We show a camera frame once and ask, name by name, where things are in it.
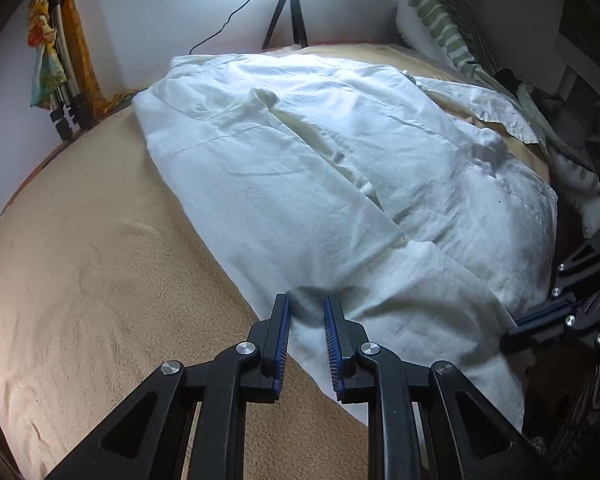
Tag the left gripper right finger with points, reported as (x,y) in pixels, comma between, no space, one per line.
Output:
(423,421)

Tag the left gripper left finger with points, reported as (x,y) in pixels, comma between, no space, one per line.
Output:
(188,421)

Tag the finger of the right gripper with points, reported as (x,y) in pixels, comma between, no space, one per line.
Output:
(540,324)

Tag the white shirt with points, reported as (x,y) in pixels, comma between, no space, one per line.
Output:
(325,176)

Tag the dark clothes pile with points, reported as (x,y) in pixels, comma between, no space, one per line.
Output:
(575,135)

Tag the beige bed blanket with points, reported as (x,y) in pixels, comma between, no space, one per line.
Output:
(103,278)

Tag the green striped pillow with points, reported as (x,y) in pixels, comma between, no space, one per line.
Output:
(445,31)

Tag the folded silver tripod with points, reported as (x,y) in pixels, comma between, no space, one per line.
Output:
(68,97)

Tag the colourful orange cloth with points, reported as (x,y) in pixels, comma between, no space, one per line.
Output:
(48,73)

